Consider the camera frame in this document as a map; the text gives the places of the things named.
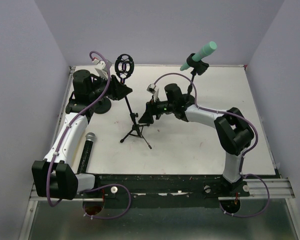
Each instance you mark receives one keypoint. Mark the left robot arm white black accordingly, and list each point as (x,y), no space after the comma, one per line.
(70,135)

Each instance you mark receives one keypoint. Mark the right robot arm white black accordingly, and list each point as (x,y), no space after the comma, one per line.
(234,133)

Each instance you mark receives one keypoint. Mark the teal green microphone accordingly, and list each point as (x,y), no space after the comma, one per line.
(194,59)

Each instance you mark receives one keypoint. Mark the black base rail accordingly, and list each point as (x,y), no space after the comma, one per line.
(118,191)

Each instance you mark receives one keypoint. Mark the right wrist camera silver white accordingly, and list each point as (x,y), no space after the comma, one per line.
(154,90)

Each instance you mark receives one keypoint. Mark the wrist camera silver white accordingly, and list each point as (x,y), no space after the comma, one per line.
(154,90)
(101,68)

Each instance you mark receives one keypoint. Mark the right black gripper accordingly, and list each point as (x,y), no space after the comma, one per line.
(151,109)

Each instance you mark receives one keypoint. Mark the black round-base stand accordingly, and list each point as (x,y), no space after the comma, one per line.
(102,106)
(198,68)

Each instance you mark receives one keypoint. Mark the silver grey mesh microphone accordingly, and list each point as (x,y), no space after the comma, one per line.
(86,153)

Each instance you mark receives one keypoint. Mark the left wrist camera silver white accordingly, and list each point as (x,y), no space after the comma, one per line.
(101,68)

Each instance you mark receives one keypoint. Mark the black round-base stand front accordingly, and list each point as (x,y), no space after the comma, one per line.
(102,106)

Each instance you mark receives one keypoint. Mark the beige gold microphone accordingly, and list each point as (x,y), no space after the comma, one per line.
(76,160)

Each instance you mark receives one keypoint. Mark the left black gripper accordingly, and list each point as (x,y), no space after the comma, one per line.
(117,90)

